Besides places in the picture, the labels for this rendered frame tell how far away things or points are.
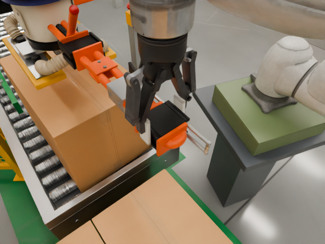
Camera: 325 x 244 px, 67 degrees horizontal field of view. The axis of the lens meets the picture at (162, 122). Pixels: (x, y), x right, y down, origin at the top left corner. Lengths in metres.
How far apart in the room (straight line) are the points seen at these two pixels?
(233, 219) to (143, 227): 0.80
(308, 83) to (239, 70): 1.85
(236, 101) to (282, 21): 0.93
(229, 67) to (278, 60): 1.85
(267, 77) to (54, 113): 0.82
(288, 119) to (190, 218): 0.57
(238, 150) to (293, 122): 0.25
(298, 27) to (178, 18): 0.16
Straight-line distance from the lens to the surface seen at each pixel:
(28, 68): 0.93
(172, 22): 0.33
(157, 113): 0.50
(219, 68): 2.79
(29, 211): 1.91
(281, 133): 1.07
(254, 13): 0.22
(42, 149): 1.41
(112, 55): 0.91
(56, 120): 0.93
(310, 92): 1.01
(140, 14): 0.34
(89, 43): 0.73
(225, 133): 1.11
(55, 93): 1.05
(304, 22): 0.21
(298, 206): 1.94
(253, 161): 1.05
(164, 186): 1.17
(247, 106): 1.12
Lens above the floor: 1.58
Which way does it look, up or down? 48 degrees down
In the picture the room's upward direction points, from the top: straight up
